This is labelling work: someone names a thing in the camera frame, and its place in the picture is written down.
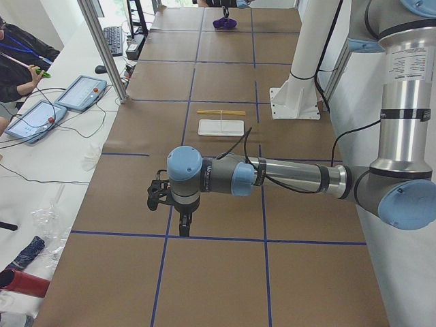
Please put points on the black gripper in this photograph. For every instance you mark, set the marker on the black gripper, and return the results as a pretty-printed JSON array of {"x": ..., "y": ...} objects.
[
  {"x": 225, "y": 11},
  {"x": 184, "y": 210}
]

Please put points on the purple towel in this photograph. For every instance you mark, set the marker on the purple towel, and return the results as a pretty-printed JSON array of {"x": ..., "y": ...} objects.
[{"x": 224, "y": 23}]

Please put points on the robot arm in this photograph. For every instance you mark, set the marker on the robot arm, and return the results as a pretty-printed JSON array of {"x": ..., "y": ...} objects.
[{"x": 396, "y": 187}]

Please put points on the white towel rack with wooden bars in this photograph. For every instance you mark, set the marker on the white towel rack with wooden bars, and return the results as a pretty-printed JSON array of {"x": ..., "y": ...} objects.
[{"x": 221, "y": 126}]

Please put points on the black power adapter box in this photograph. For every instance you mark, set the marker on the black power adapter box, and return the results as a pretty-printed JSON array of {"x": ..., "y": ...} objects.
[{"x": 134, "y": 47}]

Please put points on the black keyboard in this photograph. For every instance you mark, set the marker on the black keyboard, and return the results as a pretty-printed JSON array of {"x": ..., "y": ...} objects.
[{"x": 114, "y": 39}]

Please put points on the white crumpled tissue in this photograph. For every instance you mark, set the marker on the white crumpled tissue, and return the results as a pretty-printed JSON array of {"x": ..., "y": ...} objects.
[{"x": 91, "y": 157}]

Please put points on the crumpled clear plastic wrap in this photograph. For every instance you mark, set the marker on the crumpled clear plastic wrap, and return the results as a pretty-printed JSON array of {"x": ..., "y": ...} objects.
[{"x": 53, "y": 226}]

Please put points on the black computer mouse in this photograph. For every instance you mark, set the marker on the black computer mouse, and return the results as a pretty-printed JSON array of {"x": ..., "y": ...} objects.
[{"x": 100, "y": 69}]

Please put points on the dark blue folded umbrella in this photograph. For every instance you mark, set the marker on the dark blue folded umbrella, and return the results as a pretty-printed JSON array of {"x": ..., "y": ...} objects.
[{"x": 27, "y": 255}]

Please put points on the far teach pendant tablet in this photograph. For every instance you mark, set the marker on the far teach pendant tablet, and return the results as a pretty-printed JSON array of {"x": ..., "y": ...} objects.
[{"x": 82, "y": 93}]

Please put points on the teach pendant tablet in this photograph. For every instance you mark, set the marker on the teach pendant tablet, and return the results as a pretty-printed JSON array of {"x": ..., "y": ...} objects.
[
  {"x": 82, "y": 93},
  {"x": 36, "y": 122}
]

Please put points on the red cylinder bottle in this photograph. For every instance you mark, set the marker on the red cylinder bottle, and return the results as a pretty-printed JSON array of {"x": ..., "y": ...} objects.
[{"x": 23, "y": 283}]

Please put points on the near teach pendant tablet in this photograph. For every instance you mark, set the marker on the near teach pendant tablet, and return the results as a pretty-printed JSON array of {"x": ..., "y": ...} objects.
[{"x": 36, "y": 122}]

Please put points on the seated person in black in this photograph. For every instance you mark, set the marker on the seated person in black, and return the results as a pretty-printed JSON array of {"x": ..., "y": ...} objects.
[{"x": 24, "y": 60}]

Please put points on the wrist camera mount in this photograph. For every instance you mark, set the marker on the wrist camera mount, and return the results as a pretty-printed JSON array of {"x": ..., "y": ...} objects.
[{"x": 159, "y": 192}]

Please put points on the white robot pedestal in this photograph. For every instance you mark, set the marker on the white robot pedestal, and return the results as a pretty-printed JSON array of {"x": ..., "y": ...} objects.
[{"x": 297, "y": 98}]

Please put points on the aluminium frame post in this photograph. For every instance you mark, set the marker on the aluminium frame post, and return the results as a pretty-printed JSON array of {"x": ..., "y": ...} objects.
[{"x": 90, "y": 17}]

